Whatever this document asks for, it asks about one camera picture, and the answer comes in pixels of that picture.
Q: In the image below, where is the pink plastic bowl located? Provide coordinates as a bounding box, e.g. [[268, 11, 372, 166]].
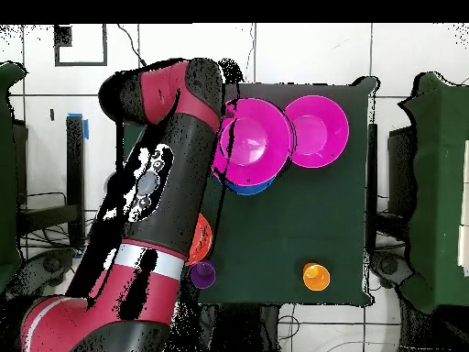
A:
[[211, 97, 295, 187], [283, 94, 350, 169]]

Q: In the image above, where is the green-covered side table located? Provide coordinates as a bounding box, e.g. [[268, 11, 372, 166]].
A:
[[0, 61, 30, 294], [398, 71, 469, 313]]

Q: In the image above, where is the tangle of floor cables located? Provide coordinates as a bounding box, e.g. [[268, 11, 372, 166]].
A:
[[17, 190, 107, 258]]

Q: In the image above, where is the black tape square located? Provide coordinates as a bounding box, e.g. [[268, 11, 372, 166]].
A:
[[53, 23, 108, 68]]

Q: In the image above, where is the black metal stand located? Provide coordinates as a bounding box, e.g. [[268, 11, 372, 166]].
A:
[[16, 115, 89, 248], [365, 122, 379, 254]]

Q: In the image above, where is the blue plastic bowl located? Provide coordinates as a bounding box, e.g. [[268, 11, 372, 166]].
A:
[[213, 170, 277, 196]]

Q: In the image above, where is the red-orange plastic bowl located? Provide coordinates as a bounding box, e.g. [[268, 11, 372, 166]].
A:
[[184, 212, 213, 267]]

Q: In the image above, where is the thin black cable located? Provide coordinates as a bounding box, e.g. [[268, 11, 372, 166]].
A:
[[116, 23, 147, 67]]

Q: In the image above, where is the orange plastic cup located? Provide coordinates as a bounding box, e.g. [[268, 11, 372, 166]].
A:
[[302, 262, 332, 292]]

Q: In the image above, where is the purple plastic cup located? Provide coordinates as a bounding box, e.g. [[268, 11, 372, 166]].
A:
[[189, 258, 216, 291]]

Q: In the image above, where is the dark green table cloth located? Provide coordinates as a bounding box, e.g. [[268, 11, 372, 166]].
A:
[[122, 74, 380, 307]]

